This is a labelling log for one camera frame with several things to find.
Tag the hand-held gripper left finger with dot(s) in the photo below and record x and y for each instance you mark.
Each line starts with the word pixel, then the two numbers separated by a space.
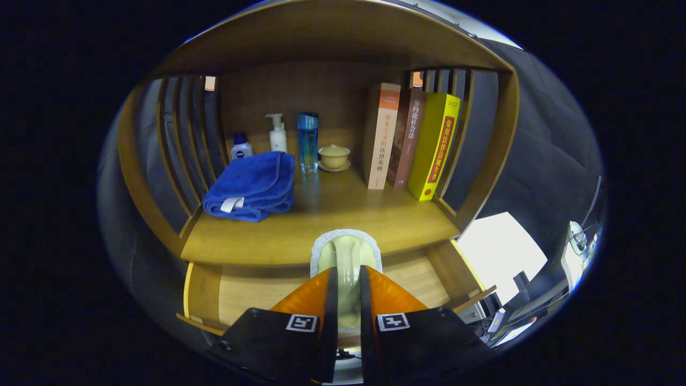
pixel 331 321

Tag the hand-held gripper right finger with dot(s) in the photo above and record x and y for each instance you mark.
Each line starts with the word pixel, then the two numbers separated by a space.
pixel 366 321

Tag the pale green sponge brush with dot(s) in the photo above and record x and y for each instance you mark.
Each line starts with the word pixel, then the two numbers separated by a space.
pixel 348 257

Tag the wooden drawer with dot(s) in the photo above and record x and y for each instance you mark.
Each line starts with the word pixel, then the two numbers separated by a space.
pixel 252 289

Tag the wooden countertop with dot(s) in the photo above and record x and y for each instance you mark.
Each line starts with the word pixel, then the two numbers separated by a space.
pixel 300 230

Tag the wooden cabinet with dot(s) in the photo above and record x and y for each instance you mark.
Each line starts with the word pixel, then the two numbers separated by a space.
pixel 321 32

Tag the blue folded towel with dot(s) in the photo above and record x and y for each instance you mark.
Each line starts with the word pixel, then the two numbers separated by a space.
pixel 252 185

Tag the beige lidded tea cup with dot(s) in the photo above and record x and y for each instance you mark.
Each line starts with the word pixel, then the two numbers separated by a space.
pixel 334 157

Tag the tall blue bottle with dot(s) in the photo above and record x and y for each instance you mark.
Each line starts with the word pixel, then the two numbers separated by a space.
pixel 308 145

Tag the beige book orange band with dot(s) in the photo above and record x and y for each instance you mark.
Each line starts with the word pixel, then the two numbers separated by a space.
pixel 383 139

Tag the yellow book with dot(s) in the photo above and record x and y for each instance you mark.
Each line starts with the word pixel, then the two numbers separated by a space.
pixel 435 145

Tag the white pump bottle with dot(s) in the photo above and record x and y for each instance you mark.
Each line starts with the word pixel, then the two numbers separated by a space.
pixel 277 139

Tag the brown book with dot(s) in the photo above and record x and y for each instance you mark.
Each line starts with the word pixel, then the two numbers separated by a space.
pixel 407 134

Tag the small white blue-capped bottle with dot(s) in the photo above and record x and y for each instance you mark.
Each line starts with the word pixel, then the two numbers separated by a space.
pixel 241 150

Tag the white cup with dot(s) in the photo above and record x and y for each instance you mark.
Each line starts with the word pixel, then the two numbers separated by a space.
pixel 578 238

